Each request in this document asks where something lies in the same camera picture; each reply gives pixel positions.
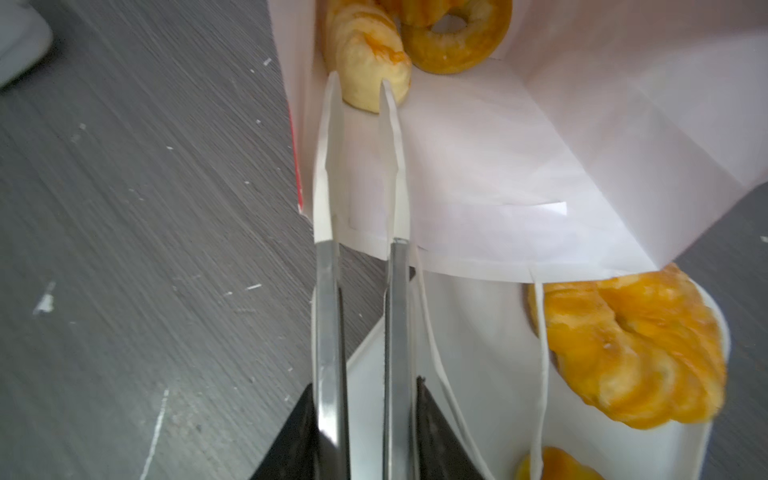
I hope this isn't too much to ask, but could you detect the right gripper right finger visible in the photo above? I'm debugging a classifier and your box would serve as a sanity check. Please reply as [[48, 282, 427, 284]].
[[379, 79, 416, 479]]

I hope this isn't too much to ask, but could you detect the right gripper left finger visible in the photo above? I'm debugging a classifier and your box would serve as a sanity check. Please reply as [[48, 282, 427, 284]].
[[312, 72, 350, 479]]

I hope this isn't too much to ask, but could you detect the yellow fake braided bread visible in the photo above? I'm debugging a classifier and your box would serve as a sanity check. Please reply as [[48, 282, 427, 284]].
[[525, 263, 727, 430]]

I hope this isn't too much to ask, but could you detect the red white paper bag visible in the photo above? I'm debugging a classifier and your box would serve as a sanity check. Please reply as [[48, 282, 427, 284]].
[[269, 1, 767, 479]]

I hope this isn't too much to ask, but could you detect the pale fake bread roll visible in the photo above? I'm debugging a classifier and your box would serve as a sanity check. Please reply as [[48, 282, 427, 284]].
[[323, 1, 412, 113]]

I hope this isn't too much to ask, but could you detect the white plastic tray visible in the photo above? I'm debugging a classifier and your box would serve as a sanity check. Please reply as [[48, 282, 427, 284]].
[[344, 269, 733, 480]]

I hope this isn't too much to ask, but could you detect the fake ring donut bread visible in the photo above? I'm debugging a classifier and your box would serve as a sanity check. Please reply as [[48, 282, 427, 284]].
[[381, 0, 513, 75]]

